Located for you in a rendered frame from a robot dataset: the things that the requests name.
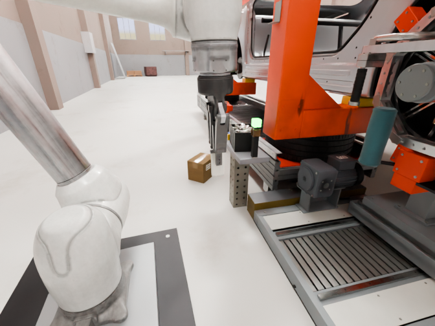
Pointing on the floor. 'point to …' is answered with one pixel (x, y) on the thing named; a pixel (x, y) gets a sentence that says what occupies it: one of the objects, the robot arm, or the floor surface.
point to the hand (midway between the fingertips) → (217, 163)
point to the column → (238, 183)
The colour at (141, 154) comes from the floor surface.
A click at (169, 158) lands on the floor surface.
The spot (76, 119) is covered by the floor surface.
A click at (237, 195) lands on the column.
